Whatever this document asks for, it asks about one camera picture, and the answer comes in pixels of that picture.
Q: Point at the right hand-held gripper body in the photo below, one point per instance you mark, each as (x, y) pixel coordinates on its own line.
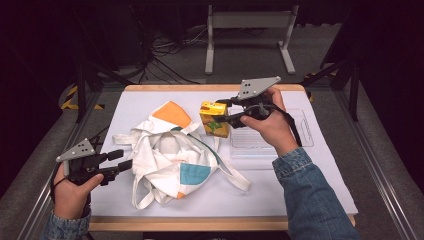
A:
(255, 88)

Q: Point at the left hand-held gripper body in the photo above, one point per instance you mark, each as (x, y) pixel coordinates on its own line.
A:
(78, 151)

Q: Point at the yellow juice carton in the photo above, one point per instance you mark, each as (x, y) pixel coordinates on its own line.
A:
(213, 128)

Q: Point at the clear plastic tray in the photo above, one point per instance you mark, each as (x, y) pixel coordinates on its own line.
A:
(246, 146)

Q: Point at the white colour-patched tote bag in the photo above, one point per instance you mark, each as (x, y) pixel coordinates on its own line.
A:
(166, 156)

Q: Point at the person's right hand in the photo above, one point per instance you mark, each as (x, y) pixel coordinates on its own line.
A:
(271, 130)

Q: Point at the person's left hand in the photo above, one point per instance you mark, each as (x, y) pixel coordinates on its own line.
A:
(71, 200)

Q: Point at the yellow black floor tape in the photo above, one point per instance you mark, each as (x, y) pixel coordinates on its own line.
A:
(66, 104)

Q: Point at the black tripod stand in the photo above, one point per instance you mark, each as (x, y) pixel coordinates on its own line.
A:
(354, 90)
(81, 86)

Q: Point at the white table mat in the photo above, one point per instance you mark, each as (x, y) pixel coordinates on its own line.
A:
(233, 196)

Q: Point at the wooden table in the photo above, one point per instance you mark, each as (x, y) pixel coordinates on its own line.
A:
(186, 224)

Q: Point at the aluminium floor rail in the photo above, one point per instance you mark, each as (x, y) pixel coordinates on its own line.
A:
(376, 166)
(43, 196)

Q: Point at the white metal stand frame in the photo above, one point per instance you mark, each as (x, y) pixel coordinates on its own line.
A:
(250, 20)

